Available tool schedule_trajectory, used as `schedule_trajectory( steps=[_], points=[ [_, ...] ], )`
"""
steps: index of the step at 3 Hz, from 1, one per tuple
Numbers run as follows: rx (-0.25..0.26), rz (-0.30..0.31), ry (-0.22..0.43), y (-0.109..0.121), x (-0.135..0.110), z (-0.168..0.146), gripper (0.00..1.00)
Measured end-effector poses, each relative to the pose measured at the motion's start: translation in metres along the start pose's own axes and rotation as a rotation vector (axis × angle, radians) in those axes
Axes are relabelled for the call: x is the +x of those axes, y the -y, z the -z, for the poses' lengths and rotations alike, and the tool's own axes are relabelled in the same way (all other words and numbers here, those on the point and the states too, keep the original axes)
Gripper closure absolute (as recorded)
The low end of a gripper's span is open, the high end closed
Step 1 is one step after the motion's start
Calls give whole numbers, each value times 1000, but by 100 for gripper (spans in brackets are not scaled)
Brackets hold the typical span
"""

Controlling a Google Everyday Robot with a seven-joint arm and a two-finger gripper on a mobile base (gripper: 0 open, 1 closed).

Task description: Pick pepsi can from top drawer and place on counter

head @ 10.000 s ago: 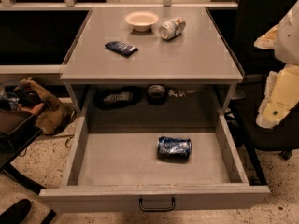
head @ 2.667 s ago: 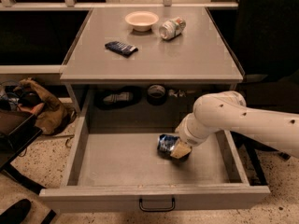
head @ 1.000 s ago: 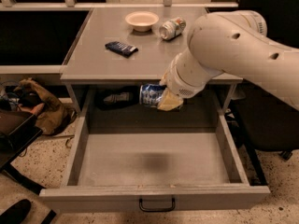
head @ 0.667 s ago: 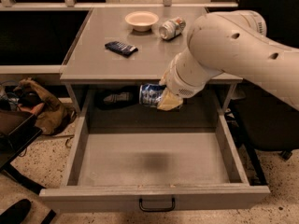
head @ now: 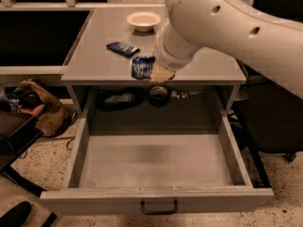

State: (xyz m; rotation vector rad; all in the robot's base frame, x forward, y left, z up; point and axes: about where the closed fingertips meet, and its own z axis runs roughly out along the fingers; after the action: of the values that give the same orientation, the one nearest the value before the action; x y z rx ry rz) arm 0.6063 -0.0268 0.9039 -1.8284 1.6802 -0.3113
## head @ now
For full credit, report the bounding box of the black tray table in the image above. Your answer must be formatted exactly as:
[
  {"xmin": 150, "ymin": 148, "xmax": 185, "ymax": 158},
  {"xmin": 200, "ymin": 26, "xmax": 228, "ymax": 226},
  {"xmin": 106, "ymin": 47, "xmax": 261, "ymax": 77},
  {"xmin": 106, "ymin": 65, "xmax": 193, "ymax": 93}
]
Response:
[{"xmin": 0, "ymin": 112, "xmax": 44, "ymax": 197}]

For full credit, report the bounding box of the brown bag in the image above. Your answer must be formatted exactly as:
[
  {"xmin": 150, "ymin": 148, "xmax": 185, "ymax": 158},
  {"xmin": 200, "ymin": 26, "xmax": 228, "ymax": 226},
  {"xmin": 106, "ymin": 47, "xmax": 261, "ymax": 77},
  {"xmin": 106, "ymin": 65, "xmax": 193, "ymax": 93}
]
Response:
[{"xmin": 14, "ymin": 79, "xmax": 74, "ymax": 137}]

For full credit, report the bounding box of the dark blue snack bag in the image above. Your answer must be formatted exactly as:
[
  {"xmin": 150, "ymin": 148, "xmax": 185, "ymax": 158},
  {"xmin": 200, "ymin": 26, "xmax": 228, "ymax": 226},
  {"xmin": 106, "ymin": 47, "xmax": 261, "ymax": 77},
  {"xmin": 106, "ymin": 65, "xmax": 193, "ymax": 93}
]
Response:
[{"xmin": 106, "ymin": 42, "xmax": 140, "ymax": 58}]

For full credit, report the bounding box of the black drawer handle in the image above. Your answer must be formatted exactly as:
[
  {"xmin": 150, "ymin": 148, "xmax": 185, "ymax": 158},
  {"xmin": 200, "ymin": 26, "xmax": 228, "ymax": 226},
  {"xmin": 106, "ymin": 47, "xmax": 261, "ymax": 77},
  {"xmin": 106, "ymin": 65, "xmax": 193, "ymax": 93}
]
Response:
[{"xmin": 140, "ymin": 201, "xmax": 178, "ymax": 216}]

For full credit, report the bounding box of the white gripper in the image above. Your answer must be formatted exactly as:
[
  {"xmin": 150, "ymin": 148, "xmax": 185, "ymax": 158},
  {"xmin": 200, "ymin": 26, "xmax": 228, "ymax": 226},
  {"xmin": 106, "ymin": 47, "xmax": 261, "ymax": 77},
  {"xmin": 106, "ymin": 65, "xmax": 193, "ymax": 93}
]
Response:
[{"xmin": 150, "ymin": 22, "xmax": 202, "ymax": 83}]

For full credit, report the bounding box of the black shoe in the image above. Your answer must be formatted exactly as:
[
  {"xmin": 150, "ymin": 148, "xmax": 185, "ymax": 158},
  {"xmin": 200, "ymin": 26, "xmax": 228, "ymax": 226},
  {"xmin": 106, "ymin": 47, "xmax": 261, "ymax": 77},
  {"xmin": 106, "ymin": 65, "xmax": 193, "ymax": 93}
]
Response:
[{"xmin": 0, "ymin": 201, "xmax": 31, "ymax": 227}]

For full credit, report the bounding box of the black office chair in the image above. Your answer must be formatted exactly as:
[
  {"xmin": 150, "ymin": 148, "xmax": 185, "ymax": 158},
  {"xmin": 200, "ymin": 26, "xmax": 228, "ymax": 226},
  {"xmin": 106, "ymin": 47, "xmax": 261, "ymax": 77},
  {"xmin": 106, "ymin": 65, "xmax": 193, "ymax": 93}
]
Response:
[{"xmin": 236, "ymin": 0, "xmax": 303, "ymax": 163}]

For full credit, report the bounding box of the black tape roll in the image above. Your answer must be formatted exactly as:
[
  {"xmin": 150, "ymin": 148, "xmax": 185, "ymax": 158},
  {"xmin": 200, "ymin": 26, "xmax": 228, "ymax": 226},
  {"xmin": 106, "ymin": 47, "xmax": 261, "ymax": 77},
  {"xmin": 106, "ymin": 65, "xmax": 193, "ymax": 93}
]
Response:
[{"xmin": 149, "ymin": 86, "xmax": 169, "ymax": 107}]

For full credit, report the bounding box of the grey open drawer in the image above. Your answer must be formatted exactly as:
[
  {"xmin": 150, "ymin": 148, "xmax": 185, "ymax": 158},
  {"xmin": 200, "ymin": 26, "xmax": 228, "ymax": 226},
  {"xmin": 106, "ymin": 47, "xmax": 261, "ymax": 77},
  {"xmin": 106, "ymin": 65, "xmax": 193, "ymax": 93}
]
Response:
[{"xmin": 40, "ymin": 90, "xmax": 275, "ymax": 216}]

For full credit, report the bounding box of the white paper bowl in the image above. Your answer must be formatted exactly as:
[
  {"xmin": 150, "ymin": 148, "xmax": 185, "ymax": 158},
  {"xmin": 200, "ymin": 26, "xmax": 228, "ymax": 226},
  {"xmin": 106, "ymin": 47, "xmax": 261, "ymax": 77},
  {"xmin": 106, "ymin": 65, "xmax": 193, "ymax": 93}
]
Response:
[{"xmin": 127, "ymin": 11, "xmax": 161, "ymax": 32}]

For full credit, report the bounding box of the crumpled silver wrapper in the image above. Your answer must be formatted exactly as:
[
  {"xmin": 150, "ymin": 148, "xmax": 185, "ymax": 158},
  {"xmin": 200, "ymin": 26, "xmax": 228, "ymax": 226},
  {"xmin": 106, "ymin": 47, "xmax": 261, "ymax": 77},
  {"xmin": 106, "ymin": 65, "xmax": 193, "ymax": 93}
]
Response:
[{"xmin": 170, "ymin": 90, "xmax": 189, "ymax": 99}]

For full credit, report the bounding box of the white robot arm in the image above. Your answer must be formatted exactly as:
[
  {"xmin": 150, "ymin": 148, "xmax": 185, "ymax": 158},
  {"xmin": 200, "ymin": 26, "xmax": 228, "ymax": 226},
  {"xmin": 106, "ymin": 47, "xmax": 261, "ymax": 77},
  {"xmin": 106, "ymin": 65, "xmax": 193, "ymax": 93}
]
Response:
[{"xmin": 152, "ymin": 0, "xmax": 303, "ymax": 98}]

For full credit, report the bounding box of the blue pepsi can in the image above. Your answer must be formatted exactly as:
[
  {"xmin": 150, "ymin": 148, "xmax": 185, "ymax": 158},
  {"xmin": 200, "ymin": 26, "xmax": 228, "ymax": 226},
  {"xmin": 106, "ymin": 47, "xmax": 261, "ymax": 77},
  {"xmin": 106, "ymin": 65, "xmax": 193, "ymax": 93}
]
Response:
[{"xmin": 132, "ymin": 57, "xmax": 155, "ymax": 79}]

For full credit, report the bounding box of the grey cabinet counter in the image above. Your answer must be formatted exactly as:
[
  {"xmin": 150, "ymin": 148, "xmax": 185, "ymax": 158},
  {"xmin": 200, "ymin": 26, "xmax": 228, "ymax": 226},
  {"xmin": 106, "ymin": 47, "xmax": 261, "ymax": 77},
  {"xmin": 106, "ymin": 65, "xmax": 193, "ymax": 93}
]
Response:
[{"xmin": 62, "ymin": 7, "xmax": 245, "ymax": 115}]

